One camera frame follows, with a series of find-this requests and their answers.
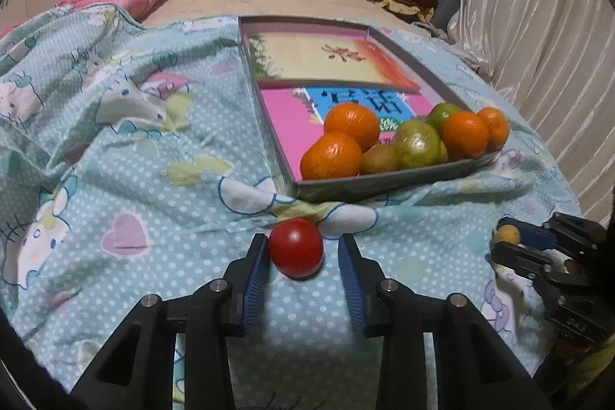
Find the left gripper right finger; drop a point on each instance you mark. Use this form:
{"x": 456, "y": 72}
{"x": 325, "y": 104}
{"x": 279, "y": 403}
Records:
{"x": 475, "y": 369}

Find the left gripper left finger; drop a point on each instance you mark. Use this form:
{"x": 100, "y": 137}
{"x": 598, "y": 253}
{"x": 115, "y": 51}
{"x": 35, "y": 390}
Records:
{"x": 134, "y": 368}

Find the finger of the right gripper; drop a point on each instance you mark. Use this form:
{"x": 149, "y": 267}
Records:
{"x": 543, "y": 232}
{"x": 533, "y": 265}

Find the brown longan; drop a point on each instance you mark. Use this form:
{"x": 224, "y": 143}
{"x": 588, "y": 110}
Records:
{"x": 443, "y": 156}
{"x": 507, "y": 233}
{"x": 381, "y": 158}

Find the small orange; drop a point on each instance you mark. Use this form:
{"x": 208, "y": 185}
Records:
{"x": 497, "y": 126}

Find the large orange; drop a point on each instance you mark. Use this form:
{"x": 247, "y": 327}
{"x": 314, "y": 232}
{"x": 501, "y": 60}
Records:
{"x": 465, "y": 135}

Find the small green fruit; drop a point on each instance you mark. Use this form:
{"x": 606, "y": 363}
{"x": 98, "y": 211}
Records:
{"x": 416, "y": 144}

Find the large green fruit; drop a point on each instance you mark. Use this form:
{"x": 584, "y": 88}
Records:
{"x": 440, "y": 114}

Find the red cherry tomato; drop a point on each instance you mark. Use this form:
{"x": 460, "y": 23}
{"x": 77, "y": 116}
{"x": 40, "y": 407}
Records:
{"x": 296, "y": 248}

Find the orange mandarin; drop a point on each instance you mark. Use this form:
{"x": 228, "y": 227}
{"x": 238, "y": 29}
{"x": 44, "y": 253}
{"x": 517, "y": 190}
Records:
{"x": 355, "y": 120}
{"x": 335, "y": 155}

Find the green sleeve forearm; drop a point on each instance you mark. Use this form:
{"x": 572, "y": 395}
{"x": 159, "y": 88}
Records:
{"x": 584, "y": 371}

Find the hello kitty blue blanket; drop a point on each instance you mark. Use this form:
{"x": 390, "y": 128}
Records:
{"x": 133, "y": 160}

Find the white curtain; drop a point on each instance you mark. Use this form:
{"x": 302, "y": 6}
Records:
{"x": 554, "y": 61}

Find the grey cardboard tray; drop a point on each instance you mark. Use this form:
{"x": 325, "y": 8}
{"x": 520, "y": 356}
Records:
{"x": 360, "y": 187}

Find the floral fabric bundle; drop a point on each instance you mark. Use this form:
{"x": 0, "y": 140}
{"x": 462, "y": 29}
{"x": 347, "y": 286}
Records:
{"x": 474, "y": 60}

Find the orange cream booklet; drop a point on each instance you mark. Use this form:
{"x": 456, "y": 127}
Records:
{"x": 311, "y": 56}

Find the pink workbook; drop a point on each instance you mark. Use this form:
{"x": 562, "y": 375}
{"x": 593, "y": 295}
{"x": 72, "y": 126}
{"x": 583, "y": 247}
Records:
{"x": 301, "y": 115}

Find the beige bed sheet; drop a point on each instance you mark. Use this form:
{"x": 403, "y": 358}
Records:
{"x": 360, "y": 11}

